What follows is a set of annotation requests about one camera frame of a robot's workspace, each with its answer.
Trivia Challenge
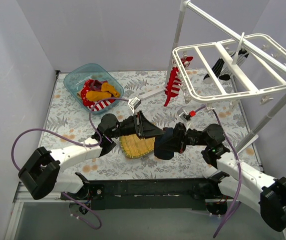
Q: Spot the navy blue sock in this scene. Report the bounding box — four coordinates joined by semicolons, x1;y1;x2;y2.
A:
154;127;181;161

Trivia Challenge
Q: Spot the mustard yellow sock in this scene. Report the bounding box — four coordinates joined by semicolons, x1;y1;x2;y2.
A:
101;82;120;98
85;91;112;102

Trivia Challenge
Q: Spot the maroon purple striped sock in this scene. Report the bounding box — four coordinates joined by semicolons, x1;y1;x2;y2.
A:
90;79;107;92

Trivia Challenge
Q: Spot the red white striped sock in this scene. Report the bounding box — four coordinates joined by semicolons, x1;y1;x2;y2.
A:
164;55;194;107
88;99;115;112

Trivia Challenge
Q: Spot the red sock with white pattern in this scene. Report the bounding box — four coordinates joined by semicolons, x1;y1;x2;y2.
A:
80;79;94;108

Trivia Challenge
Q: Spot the beige striped sock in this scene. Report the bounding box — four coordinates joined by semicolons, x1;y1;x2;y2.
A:
77;91;82;100

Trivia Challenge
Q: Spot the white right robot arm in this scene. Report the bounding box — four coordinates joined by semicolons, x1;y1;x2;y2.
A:
154;122;286;232

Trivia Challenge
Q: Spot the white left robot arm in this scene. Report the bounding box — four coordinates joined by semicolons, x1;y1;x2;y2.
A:
18;111;164;200

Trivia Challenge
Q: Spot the white clip sock hanger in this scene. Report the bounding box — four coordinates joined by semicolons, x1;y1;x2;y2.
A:
172;33;286;104

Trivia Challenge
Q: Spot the woven bamboo tray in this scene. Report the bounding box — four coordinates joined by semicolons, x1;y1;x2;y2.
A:
120;134;155;159

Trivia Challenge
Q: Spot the teal transparent plastic basin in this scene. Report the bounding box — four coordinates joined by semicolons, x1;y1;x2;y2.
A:
64;63;124;114

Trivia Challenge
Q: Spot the black white striped sock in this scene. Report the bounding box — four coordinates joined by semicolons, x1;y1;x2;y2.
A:
203;58;226;84

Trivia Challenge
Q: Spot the white drying rack stand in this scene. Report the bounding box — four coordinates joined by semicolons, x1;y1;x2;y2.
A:
137;0;286;179

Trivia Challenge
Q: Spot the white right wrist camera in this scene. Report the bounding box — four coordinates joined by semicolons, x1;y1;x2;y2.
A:
177;108;196;129

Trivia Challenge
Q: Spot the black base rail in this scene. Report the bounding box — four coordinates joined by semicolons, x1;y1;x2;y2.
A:
61;178;226;211

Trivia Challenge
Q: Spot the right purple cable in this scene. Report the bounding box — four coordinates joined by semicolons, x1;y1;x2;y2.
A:
194;104;241;239

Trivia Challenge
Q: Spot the purple cable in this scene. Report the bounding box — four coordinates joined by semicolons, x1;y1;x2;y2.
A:
11;97;136;230
194;104;241;239

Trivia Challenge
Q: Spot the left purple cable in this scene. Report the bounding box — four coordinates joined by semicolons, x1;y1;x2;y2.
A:
11;97;136;230

